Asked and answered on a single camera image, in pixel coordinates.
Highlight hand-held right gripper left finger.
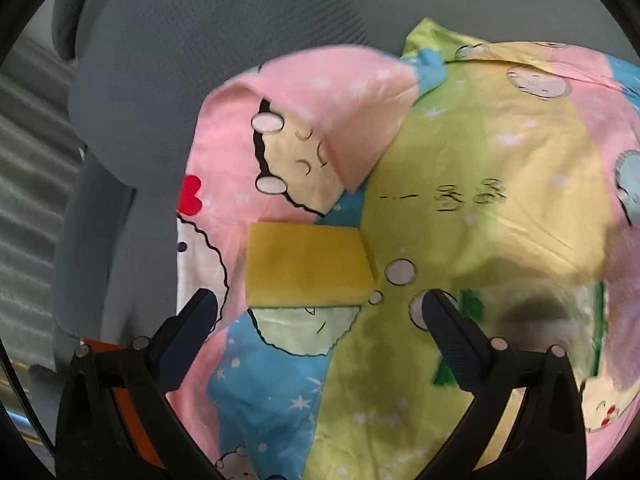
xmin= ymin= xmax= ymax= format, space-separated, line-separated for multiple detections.
xmin=55 ymin=288 xmax=221 ymax=480

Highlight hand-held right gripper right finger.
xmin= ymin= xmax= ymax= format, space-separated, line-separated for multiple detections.
xmin=421 ymin=288 xmax=587 ymax=480

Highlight yellow sponge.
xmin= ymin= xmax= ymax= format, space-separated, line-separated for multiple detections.
xmin=245 ymin=221 xmax=379 ymax=310

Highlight colourful printed blanket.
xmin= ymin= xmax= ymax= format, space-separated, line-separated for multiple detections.
xmin=164 ymin=17 xmax=640 ymax=480

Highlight purple fluffy pad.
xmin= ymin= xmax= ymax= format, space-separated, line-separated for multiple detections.
xmin=601 ymin=230 xmax=640 ymax=397

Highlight grey pleated curtain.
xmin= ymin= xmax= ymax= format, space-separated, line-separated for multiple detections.
xmin=0 ymin=35 xmax=93 ymax=366

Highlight grey sofa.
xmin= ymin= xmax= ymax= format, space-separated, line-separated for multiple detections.
xmin=50 ymin=0 xmax=618 ymax=361

